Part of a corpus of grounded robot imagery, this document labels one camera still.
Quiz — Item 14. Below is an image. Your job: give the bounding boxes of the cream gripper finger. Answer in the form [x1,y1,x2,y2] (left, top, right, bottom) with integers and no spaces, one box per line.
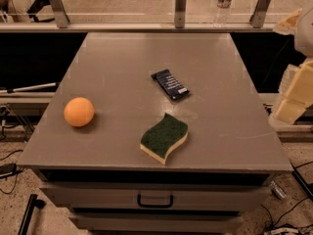
[274,61,313,124]
[273,8,302,35]

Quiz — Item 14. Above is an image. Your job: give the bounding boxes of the orange fruit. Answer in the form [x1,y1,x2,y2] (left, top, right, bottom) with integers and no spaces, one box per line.
[64,97,95,127]

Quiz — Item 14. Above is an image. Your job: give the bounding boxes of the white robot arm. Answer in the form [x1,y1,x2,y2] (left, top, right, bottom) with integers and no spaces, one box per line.
[271,1,313,124]

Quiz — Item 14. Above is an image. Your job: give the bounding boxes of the green and yellow sponge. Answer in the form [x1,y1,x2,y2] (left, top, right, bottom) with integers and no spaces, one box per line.
[140,113,189,165]

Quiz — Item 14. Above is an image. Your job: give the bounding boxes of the clear plastic water bottle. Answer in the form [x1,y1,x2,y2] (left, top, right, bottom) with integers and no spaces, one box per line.
[213,0,233,27]

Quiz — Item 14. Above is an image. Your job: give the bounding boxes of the dark blue snack packet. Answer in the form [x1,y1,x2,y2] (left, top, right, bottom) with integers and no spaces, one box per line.
[151,70,190,100]

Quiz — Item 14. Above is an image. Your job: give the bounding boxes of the white power strip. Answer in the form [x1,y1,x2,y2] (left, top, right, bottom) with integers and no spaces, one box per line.
[263,227,299,235]

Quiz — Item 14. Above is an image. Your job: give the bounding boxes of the seated person in background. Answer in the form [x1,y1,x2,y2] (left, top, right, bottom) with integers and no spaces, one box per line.
[0,0,56,24]

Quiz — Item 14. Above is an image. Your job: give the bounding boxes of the grey metal rod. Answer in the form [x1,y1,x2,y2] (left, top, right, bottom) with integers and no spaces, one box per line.
[0,82,60,94]

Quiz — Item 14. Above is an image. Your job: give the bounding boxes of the black bar on floor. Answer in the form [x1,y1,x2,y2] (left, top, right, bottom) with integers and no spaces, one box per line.
[18,194,46,235]

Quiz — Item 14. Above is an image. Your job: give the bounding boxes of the black power adapter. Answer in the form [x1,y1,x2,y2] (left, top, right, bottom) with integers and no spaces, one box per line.
[0,164,17,178]

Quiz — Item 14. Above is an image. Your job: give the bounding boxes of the metal railing frame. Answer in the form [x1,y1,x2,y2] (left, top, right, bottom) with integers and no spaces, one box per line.
[0,0,294,33]

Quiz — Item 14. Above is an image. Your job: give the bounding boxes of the black drawer handle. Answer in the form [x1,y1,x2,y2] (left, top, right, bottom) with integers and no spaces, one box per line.
[137,194,174,209]

